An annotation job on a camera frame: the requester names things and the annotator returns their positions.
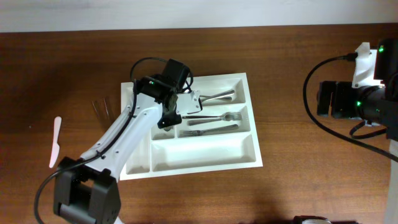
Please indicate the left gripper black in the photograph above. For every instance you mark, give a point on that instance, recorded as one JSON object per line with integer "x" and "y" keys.
{"x": 169, "y": 119}

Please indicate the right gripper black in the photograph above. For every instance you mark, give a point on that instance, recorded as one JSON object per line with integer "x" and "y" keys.
{"x": 342, "y": 91}

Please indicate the small steel teaspoon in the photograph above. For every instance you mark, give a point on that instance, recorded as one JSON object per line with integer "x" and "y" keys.
{"x": 168, "y": 128}

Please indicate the steel fork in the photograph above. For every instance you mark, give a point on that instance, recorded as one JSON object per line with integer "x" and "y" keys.
{"x": 203, "y": 121}
{"x": 214, "y": 116}
{"x": 195, "y": 133}

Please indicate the steel tablespoon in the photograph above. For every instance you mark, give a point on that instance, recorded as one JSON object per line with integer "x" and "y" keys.
{"x": 228, "y": 98}
{"x": 204, "y": 98}

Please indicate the white plastic knife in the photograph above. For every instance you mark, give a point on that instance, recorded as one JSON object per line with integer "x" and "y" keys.
{"x": 55, "y": 146}

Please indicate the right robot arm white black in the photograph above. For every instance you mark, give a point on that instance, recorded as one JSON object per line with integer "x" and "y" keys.
{"x": 371, "y": 98}

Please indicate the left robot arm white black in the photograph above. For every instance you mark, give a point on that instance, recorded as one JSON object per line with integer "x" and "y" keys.
{"x": 86, "y": 190}

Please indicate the white plastic cutlery tray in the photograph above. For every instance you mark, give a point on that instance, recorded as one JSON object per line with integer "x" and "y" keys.
{"x": 163, "y": 153}

